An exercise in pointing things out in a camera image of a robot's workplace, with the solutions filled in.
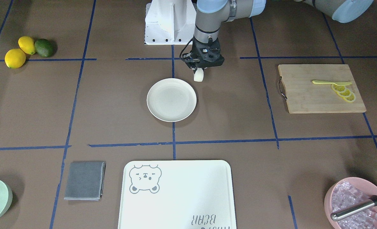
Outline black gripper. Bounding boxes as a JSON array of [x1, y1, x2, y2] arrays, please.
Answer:
[[192, 38, 221, 51]]

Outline beige round plate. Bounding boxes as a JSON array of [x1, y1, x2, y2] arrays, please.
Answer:
[[146, 78, 197, 122]]

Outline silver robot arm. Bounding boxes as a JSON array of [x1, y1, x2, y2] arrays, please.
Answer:
[[192, 0, 373, 49]]

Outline white bear serving tray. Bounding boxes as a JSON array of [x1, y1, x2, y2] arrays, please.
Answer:
[[118, 160, 237, 229]]

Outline wooden cutting board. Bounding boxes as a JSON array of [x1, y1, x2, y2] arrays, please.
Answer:
[[278, 64, 367, 114]]

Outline lemon slices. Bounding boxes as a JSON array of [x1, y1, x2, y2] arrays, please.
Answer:
[[331, 84, 357, 103]]

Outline green avocado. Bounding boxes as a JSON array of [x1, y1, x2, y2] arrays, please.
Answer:
[[34, 38, 54, 58]]

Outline folded grey cloth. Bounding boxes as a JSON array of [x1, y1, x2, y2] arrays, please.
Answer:
[[64, 161, 106, 201]]

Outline yellow lemon upper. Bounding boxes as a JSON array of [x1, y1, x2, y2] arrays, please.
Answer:
[[17, 36, 36, 55]]

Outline yellow lemon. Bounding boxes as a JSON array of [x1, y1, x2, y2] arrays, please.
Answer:
[[17, 36, 36, 55], [4, 48, 27, 69]]

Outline yellow lemon lower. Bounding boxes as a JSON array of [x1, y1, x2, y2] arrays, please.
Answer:
[[4, 48, 27, 69]]

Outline pink bowl with ice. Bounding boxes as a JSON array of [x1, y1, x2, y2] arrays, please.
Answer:
[[324, 177, 377, 229]]

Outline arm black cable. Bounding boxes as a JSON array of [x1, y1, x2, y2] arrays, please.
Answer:
[[180, 38, 197, 69]]

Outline yellow-green knife handle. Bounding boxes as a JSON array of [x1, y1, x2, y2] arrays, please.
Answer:
[[312, 80, 352, 87]]

